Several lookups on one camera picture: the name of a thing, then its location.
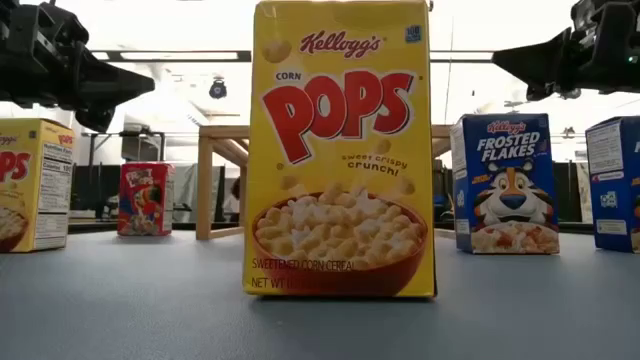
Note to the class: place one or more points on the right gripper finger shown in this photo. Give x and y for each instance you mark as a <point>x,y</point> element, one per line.
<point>540,65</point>

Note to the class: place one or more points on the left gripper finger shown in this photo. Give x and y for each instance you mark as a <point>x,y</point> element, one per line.
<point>115,87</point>

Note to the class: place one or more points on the red Froot Loops cereal box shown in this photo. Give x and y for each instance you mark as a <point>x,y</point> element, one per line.
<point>145,200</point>

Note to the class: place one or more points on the blue Frosted Flakes cereal box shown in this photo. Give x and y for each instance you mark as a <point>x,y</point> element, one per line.
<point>615,190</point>
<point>505,190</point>

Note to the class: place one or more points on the yellow Corn Pops cereal box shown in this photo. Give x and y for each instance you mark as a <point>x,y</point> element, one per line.
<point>35,200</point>
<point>340,150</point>

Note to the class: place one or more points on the wooden slatted shelf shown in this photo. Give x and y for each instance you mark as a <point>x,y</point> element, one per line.
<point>204,190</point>

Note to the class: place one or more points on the black room partition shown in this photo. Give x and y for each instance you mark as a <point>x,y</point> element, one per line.
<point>442,180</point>
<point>95,185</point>
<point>567,190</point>

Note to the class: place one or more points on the black ceiling spotlight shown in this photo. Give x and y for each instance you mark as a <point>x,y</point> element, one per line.
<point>218,89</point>

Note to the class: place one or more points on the white cloth cover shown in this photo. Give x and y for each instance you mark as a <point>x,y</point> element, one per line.
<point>192,190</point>

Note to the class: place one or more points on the blue-grey table mat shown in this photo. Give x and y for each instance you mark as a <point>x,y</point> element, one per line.
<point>150,310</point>

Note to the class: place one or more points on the black metal rack frame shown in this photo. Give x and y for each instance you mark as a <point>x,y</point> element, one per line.
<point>125,134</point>

